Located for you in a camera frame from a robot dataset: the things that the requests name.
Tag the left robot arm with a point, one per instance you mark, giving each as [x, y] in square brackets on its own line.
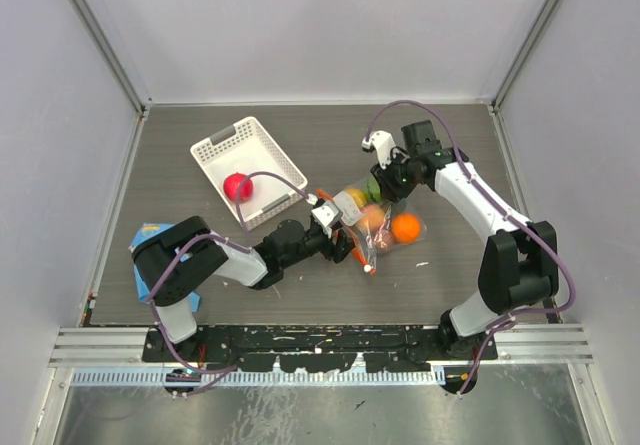
[175, 261]

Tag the fake orange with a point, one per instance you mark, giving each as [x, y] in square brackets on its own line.
[406, 228]

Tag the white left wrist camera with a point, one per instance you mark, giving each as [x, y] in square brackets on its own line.
[326, 214]

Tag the aluminium frame rail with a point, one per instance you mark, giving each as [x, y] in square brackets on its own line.
[105, 347]

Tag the blue slotted cable duct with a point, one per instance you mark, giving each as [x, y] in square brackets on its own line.
[168, 377]

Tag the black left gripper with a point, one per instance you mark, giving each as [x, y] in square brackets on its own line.
[343, 244]

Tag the white perforated plastic basket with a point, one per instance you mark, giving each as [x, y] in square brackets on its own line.
[247, 147]

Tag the fake brown passion fruit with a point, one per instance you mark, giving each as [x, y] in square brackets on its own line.
[384, 241]

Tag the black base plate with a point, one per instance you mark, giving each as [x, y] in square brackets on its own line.
[315, 349]

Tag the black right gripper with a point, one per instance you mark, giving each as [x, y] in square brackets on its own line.
[389, 191]

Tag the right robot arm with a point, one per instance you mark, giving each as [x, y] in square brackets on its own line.
[517, 269]

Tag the fake peach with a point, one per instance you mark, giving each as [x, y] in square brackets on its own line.
[373, 219]

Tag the fake yellow lemon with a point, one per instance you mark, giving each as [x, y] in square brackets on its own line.
[358, 197]

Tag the fake green watermelon piece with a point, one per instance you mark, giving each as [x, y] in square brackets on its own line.
[372, 190]

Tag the clear zip top bag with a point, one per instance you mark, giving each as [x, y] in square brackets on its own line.
[365, 251]

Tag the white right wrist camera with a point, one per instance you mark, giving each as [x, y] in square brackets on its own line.
[381, 143]

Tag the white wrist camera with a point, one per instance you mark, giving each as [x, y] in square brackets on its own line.
[381, 143]
[326, 214]

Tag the fake red apple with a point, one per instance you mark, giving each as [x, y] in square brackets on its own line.
[238, 187]

